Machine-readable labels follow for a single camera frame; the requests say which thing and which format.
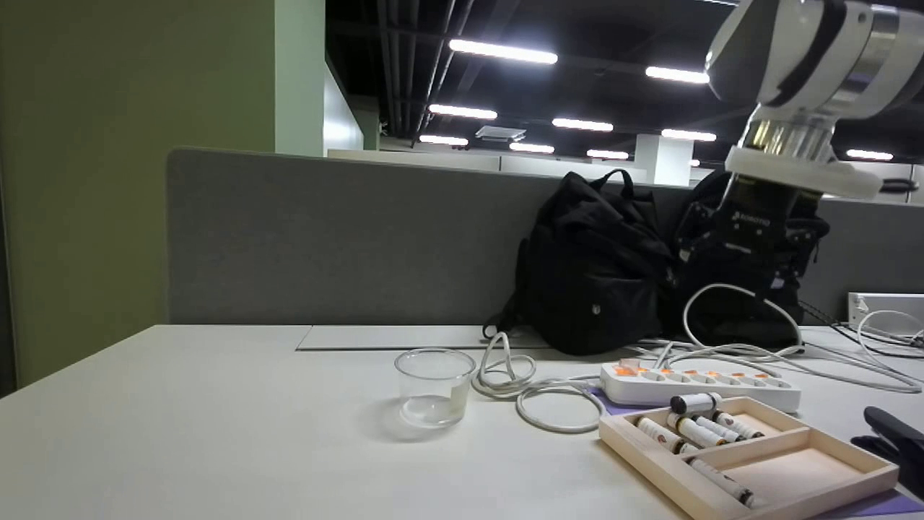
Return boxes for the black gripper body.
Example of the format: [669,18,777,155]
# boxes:
[715,174,830,291]

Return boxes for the small white bottle dark band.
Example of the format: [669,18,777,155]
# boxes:
[664,412,726,451]
[718,409,777,442]
[666,390,723,418]
[686,453,762,510]
[631,412,702,455]
[692,412,747,444]

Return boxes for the wooden compartment tray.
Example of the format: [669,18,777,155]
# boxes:
[593,392,904,520]

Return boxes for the large black bag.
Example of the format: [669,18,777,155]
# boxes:
[660,169,819,354]

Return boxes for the white ceiling light strip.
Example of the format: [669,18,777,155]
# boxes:
[583,143,631,165]
[547,115,617,136]
[443,34,560,70]
[657,123,718,143]
[414,129,474,149]
[427,100,503,123]
[644,64,715,87]
[505,138,560,158]

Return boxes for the white box device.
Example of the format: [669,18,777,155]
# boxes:
[846,289,924,327]

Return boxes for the white power strip orange switches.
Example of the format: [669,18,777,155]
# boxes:
[598,357,801,412]

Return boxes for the black backpack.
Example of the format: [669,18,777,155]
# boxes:
[479,167,676,354]

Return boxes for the black stapler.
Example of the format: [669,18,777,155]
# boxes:
[849,403,924,503]

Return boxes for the clear plastic cup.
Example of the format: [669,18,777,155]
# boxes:
[388,346,479,429]

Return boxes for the gray desk divider panel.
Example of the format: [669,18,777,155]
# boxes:
[165,146,924,330]

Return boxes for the thick white power cord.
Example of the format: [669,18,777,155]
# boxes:
[677,281,804,364]

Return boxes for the white cable loop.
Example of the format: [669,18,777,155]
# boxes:
[830,302,924,354]

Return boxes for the thin white coiled cable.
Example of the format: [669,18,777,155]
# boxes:
[469,330,606,437]

